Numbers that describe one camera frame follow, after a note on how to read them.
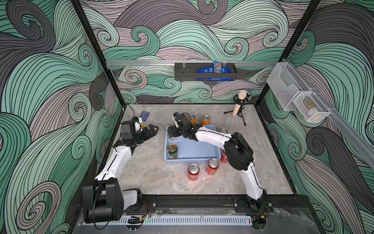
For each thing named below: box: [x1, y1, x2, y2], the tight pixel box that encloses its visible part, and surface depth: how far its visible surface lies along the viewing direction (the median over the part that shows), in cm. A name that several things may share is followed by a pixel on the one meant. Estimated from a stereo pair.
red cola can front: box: [187, 163, 200, 181], surface depth 77 cm
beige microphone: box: [232, 89, 247, 117], surface depth 91 cm
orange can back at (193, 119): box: [187, 114, 197, 126], surface depth 100 cm
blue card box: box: [139, 110, 150, 122], surface depth 113 cm
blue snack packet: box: [196, 60, 234, 81], surface depth 93 cm
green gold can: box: [167, 143, 179, 160], surface depth 85 cm
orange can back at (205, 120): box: [201, 114, 211, 126], surface depth 100 cm
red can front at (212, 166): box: [205, 157, 220, 176], surface depth 79 cm
